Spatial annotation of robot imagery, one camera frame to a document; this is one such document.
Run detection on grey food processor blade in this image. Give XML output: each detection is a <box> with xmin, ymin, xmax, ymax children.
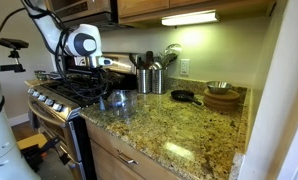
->
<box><xmin>99</xmin><ymin>96</ymin><xmax>106</xmax><ymax>111</ymax></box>

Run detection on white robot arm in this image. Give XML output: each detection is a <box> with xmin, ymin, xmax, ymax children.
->
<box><xmin>0</xmin><ymin>0</ymin><xmax>102</xmax><ymax>180</ymax></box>

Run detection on clear plastic processor bowl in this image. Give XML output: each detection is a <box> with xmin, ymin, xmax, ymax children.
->
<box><xmin>108</xmin><ymin>90</ymin><xmax>137</xmax><ymax>118</ymax></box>

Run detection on right steel utensil holder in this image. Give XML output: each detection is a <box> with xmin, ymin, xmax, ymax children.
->
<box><xmin>151</xmin><ymin>62</ymin><xmax>166</xmax><ymax>94</ymax></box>

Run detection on steel utensil holder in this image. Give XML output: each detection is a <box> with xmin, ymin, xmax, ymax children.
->
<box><xmin>137</xmin><ymin>69</ymin><xmax>151</xmax><ymax>94</ymax></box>
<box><xmin>151</xmin><ymin>62</ymin><xmax>166</xmax><ymax>94</ymax></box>

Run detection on left steel utensil holder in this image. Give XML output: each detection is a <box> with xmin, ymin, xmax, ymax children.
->
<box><xmin>137</xmin><ymin>69</ymin><xmax>151</xmax><ymax>94</ymax></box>

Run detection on small black cast-iron skillet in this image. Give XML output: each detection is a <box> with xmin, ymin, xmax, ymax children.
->
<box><xmin>171</xmin><ymin>90</ymin><xmax>201</xmax><ymax>105</ymax></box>

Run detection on small steel bowl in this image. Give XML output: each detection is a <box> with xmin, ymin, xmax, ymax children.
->
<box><xmin>207</xmin><ymin>81</ymin><xmax>232</xmax><ymax>94</ymax></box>

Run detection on stacked wooden boards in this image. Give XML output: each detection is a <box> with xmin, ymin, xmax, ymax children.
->
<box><xmin>203</xmin><ymin>89</ymin><xmax>240</xmax><ymax>111</ymax></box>

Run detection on wooden lower cabinet drawers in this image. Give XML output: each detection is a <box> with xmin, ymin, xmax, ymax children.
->
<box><xmin>87</xmin><ymin>121</ymin><xmax>180</xmax><ymax>180</ymax></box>

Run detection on wooden upper cabinets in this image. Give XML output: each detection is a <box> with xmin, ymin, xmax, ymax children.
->
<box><xmin>112</xmin><ymin>0</ymin><xmax>277</xmax><ymax>30</ymax></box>

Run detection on steel over-range microwave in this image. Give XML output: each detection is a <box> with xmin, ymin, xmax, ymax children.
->
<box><xmin>48</xmin><ymin>0</ymin><xmax>118</xmax><ymax>31</ymax></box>

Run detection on under-cabinet light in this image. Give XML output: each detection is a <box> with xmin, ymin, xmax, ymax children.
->
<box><xmin>161</xmin><ymin>10</ymin><xmax>220</xmax><ymax>26</ymax></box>

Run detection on stainless steel gas stove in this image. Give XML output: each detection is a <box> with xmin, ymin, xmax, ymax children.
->
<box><xmin>28</xmin><ymin>52</ymin><xmax>145</xmax><ymax>180</ymax></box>

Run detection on yellow black tool case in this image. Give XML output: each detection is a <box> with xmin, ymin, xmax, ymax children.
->
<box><xmin>17</xmin><ymin>134</ymin><xmax>60</xmax><ymax>172</ymax></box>

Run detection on white wall outlet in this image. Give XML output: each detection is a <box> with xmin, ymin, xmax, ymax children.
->
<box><xmin>180</xmin><ymin>59</ymin><xmax>190</xmax><ymax>75</ymax></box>

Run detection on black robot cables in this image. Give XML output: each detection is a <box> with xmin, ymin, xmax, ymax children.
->
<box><xmin>0</xmin><ymin>0</ymin><xmax>112</xmax><ymax>103</ymax></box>

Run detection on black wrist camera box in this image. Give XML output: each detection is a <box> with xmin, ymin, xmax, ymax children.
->
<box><xmin>64</xmin><ymin>57</ymin><xmax>103</xmax><ymax>74</ymax></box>

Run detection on black camera on stand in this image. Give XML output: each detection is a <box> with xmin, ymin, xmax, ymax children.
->
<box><xmin>0</xmin><ymin>38</ymin><xmax>29</xmax><ymax>73</ymax></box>

